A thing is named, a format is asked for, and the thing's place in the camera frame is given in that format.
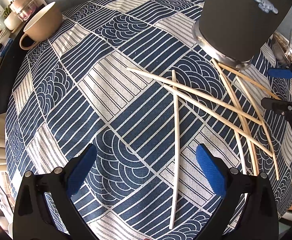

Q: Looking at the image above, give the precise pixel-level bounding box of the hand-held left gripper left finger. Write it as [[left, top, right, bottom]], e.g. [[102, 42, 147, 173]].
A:
[[12, 144, 97, 240]]

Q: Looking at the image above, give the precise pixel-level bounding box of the glass bowl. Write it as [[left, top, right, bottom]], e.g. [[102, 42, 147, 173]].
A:
[[272, 31, 292, 65]]

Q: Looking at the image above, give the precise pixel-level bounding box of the black sideboard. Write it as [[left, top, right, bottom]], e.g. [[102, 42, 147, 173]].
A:
[[0, 17, 28, 116]]

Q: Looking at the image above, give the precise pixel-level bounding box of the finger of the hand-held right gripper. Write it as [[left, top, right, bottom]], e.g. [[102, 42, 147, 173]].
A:
[[267, 63, 292, 88], [261, 97, 292, 120]]

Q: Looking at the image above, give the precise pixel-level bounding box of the pale white chopstick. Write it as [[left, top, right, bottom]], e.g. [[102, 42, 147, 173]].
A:
[[168, 69, 181, 230]]

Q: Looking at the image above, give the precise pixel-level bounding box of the black metal utensil holder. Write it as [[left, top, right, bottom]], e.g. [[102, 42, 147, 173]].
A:
[[191, 0, 292, 70]]

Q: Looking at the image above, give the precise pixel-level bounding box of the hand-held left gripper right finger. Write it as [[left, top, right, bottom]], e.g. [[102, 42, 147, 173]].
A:
[[195, 144, 280, 240]]

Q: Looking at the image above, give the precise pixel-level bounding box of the pink glass jar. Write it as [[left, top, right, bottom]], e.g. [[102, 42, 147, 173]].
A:
[[12, 0, 44, 22]]

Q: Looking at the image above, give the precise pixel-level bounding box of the beige ceramic mug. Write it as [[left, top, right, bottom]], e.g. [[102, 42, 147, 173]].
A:
[[19, 1, 63, 50]]

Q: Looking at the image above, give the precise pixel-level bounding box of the blue white patterned tablecloth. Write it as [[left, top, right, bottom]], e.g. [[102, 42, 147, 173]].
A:
[[4, 0, 292, 240]]

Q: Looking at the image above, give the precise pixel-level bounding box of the metal spoon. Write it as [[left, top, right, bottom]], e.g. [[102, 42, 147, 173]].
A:
[[285, 29, 292, 55]]

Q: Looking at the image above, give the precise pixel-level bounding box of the set of wooden chopsticks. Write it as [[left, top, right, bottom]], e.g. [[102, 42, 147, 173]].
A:
[[127, 59, 280, 181]]

